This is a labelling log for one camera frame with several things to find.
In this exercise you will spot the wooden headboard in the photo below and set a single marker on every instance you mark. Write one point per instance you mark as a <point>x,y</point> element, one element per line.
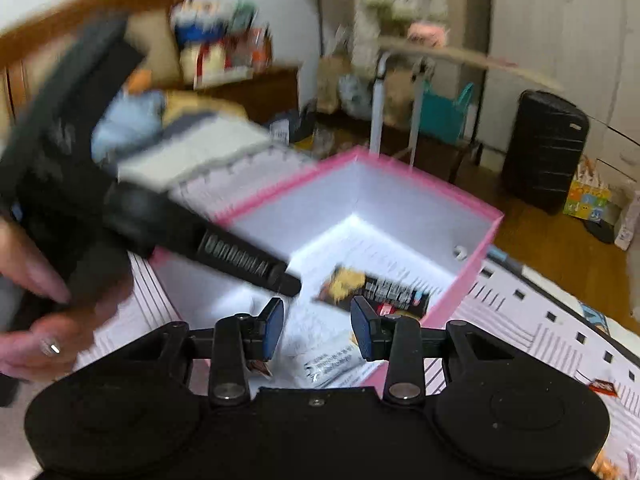
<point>100,5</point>

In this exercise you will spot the brown paper bag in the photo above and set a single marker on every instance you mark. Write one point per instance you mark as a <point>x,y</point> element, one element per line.
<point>332,82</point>

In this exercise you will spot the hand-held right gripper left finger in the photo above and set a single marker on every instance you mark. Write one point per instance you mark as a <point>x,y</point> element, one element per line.
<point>272,332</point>

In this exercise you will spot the pink cloth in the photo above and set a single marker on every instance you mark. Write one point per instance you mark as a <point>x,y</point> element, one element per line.
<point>427,34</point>

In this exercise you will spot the pile of colourful packages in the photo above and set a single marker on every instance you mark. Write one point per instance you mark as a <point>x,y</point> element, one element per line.
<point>215,45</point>

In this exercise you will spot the white printed packet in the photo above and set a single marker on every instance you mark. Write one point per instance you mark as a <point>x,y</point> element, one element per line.
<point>325,360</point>

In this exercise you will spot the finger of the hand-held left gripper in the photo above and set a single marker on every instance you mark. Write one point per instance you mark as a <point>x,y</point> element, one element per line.
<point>235,255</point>

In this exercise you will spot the clear plastic bag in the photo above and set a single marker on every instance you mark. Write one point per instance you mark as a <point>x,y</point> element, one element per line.
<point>356,92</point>

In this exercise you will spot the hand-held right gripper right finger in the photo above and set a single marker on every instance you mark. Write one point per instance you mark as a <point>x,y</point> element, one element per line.
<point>364,334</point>

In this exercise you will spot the dark low stool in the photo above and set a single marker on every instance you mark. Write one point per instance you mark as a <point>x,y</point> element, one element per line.
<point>445,152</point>

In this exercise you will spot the teal bag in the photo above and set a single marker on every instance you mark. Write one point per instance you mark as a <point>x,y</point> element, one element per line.
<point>442,112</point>

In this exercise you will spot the grey white folded blanket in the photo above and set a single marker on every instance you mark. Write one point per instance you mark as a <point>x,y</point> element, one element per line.
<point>210,145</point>

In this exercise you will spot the light blue cloth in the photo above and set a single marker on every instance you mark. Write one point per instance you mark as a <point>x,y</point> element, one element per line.
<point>127,120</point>

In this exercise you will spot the black bag with white label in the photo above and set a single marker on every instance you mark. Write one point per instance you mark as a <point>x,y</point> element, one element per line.
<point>292,127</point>

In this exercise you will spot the striped white bed sheet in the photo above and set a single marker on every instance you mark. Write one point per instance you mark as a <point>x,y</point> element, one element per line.
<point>525,310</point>

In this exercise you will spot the white panelled door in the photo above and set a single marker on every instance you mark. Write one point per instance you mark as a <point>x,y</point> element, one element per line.
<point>627,85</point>

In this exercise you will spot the black snack packet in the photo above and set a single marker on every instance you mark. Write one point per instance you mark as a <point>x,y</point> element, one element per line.
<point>395,291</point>

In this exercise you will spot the yellow pillow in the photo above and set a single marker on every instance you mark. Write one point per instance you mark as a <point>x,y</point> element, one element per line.
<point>200,105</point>

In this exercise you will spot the white-legged wooden table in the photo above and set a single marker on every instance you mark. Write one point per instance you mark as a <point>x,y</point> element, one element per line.
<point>450,55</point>

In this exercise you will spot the dark wooden nightstand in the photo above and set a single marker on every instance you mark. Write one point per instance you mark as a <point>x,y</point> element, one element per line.
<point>260,95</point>

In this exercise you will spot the pink storage box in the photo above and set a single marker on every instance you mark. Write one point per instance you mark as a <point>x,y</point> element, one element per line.
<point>400,195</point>

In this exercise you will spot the black suitcase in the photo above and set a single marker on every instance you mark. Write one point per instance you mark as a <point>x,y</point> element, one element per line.
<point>545,150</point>

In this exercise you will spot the small red snack packet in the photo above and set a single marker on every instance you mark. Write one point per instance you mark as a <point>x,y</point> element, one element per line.
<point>602,387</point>

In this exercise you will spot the person's left hand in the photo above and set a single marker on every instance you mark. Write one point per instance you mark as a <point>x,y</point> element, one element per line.
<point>65,335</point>

